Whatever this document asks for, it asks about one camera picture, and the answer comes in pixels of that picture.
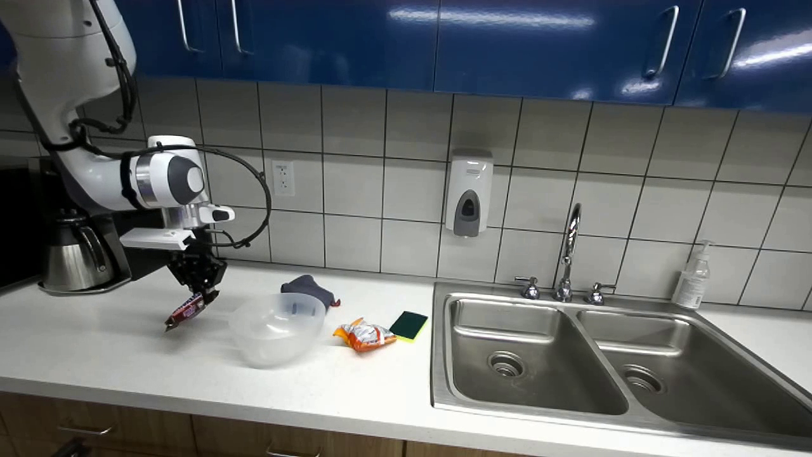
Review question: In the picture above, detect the stainless steel double sink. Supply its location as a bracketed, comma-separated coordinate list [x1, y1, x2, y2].
[429, 280, 812, 451]

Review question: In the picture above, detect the steel coffee carafe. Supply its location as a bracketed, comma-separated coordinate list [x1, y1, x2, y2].
[41, 210, 121, 294]

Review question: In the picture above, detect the silver cabinet door handle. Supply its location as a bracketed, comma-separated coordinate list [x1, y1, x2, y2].
[225, 0, 245, 56]
[716, 4, 750, 83]
[173, 0, 195, 56]
[642, 2, 681, 83]

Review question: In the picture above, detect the white wall outlet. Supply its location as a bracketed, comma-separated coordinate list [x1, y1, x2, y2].
[269, 159, 299, 202]

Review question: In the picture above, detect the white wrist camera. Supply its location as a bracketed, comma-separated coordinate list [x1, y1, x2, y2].
[115, 225, 198, 253]

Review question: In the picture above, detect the translucent white plastic bowl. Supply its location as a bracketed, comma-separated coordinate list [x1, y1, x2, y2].
[225, 290, 329, 370]

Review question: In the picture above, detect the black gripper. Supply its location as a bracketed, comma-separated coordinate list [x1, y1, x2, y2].
[164, 229, 228, 301]

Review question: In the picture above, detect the white wall soap dispenser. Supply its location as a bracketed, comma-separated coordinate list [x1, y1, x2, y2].
[440, 150, 494, 239]

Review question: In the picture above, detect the clear plastic soap bottle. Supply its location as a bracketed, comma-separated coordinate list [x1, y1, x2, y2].
[669, 239, 712, 312]

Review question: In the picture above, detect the orange snack packet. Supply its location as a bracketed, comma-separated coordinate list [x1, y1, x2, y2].
[329, 318, 398, 356]

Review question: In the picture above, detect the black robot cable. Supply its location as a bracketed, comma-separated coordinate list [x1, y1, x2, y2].
[71, 0, 273, 253]

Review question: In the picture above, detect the blue cabinet door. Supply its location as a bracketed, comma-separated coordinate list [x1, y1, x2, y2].
[434, 0, 704, 109]
[206, 0, 440, 93]
[112, 0, 209, 83]
[672, 0, 812, 117]

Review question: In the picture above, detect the dark blue cloth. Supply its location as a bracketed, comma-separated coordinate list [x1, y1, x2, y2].
[279, 272, 343, 312]

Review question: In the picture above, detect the wooden drawer front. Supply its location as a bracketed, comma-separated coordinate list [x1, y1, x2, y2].
[189, 414, 406, 457]
[0, 392, 198, 457]
[402, 440, 528, 457]

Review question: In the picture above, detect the red and black marker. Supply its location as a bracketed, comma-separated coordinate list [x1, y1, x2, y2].
[161, 286, 221, 333]

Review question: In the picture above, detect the chrome faucet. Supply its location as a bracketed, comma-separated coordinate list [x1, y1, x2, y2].
[553, 201, 584, 301]

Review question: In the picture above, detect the black coffee maker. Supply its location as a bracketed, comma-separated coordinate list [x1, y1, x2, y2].
[32, 154, 174, 299]

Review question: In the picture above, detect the green sponge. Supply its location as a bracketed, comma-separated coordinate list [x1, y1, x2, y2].
[387, 307, 431, 342]

